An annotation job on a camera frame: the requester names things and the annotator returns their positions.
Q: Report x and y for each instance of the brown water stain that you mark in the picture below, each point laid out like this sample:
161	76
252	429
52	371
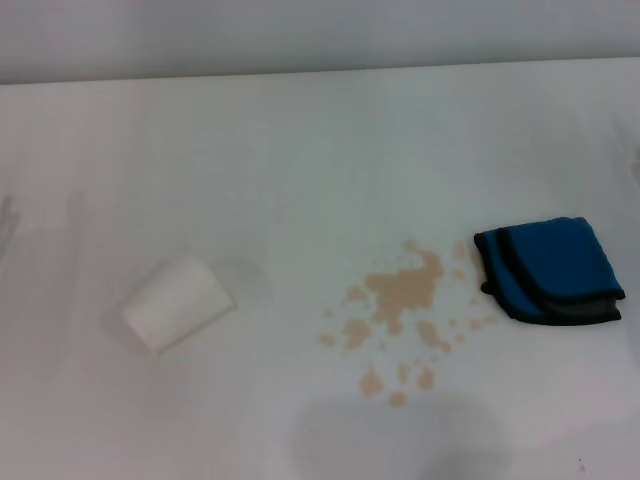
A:
400	292

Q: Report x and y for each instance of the blue rag with black trim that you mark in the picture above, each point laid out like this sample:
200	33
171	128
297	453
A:
550	265

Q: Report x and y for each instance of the white paper cup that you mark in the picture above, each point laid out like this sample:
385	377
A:
175	302

